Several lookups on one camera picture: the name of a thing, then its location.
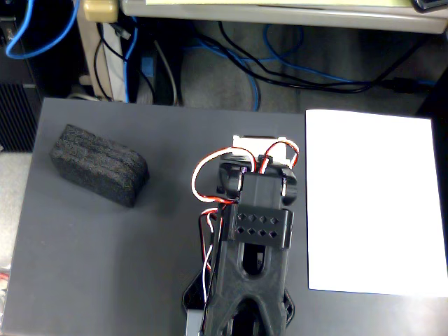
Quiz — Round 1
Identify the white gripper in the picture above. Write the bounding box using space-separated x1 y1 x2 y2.
232 134 301 169

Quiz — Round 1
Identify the black foam cube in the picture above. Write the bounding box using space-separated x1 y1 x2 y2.
49 123 151 210

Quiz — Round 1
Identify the beige desk top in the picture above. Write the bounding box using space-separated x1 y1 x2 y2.
120 0 448 35

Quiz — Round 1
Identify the white paper sheet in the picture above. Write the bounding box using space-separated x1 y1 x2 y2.
305 109 448 298

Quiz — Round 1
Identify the beige desk leg panel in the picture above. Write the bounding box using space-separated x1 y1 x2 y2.
76 6 129 104

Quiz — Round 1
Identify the dark gray mat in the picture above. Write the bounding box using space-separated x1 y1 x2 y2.
1 97 448 336

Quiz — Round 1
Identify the beige plastic box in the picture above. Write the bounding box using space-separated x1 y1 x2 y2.
83 0 119 22

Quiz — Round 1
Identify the black device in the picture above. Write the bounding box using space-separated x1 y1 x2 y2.
411 0 448 14

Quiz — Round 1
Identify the black computer tower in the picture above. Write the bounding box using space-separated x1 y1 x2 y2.
0 15 45 153

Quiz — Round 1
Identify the short blue cable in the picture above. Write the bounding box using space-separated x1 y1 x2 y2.
244 66 263 111

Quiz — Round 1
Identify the red white black servo cable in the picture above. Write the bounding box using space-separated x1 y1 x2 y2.
190 141 301 207
199 208 225 305

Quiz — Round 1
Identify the gray cable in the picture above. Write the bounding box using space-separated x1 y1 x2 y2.
153 40 180 106

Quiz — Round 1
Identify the long blue cable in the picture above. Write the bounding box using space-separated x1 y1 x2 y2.
188 24 437 87

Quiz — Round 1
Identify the thin blue cable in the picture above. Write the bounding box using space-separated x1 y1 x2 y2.
123 17 140 104

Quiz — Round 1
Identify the gray cable plug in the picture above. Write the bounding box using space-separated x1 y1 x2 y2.
111 22 132 39

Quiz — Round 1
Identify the thin black cable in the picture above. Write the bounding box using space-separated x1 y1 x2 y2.
93 22 124 101

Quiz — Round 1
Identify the looped blue cable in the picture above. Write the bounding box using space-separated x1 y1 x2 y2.
5 0 80 60

